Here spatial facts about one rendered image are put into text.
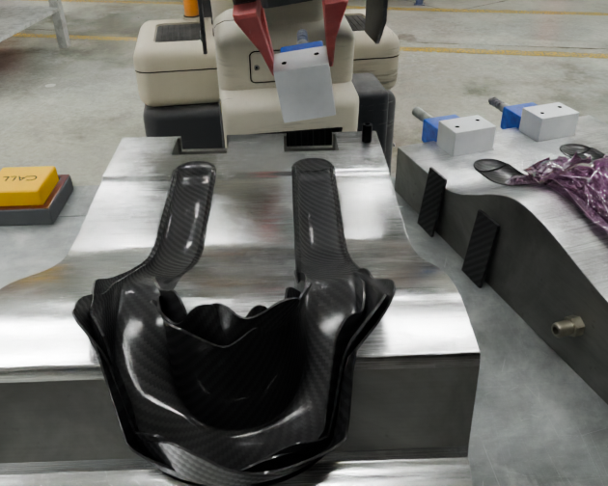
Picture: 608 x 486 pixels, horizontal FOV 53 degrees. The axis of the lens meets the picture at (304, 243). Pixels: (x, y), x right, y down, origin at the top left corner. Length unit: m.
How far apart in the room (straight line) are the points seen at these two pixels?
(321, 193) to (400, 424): 0.26
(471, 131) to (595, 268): 0.25
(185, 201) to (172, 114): 0.77
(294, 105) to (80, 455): 0.36
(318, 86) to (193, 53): 0.71
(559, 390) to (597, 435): 0.04
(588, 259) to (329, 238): 0.19
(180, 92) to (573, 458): 1.03
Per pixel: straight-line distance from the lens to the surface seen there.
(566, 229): 0.51
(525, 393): 0.49
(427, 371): 0.31
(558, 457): 0.46
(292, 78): 0.57
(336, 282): 0.37
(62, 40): 4.56
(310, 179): 0.56
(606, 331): 0.48
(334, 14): 0.55
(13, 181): 0.74
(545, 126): 0.74
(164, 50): 1.27
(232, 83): 1.02
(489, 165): 0.68
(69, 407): 0.34
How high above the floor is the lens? 1.14
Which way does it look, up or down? 33 degrees down
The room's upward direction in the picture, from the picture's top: 1 degrees counter-clockwise
